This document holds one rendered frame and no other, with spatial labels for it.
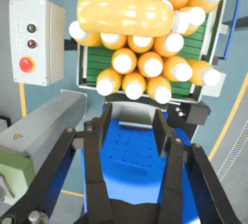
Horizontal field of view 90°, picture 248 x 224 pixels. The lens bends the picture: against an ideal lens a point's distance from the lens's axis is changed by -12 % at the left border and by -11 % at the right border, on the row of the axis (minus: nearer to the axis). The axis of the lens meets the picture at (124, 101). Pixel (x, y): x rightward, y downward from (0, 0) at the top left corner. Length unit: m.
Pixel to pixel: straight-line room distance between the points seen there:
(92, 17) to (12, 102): 1.96
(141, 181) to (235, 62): 1.61
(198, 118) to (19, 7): 0.58
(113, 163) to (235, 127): 1.88
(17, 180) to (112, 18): 0.73
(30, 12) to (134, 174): 0.42
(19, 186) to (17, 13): 0.69
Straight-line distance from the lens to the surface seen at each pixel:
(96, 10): 0.27
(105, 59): 0.53
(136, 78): 0.36
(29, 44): 0.38
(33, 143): 0.89
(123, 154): 0.36
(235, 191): 3.09
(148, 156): 0.37
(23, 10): 0.41
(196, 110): 0.50
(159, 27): 0.27
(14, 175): 0.77
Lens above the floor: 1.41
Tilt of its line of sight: 69 degrees down
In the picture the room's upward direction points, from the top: 171 degrees counter-clockwise
